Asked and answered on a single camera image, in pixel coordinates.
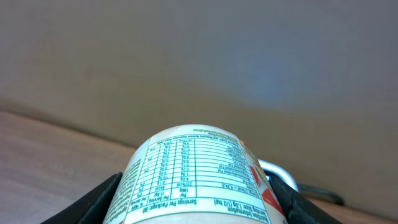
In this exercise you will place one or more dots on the white barcode scanner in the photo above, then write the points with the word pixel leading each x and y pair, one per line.
pixel 273 169

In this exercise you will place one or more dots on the green lid jar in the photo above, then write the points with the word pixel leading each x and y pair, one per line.
pixel 194 173

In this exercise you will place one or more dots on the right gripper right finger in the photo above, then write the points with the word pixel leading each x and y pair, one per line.
pixel 297 209

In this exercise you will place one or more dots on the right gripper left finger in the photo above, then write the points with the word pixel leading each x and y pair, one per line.
pixel 92 207

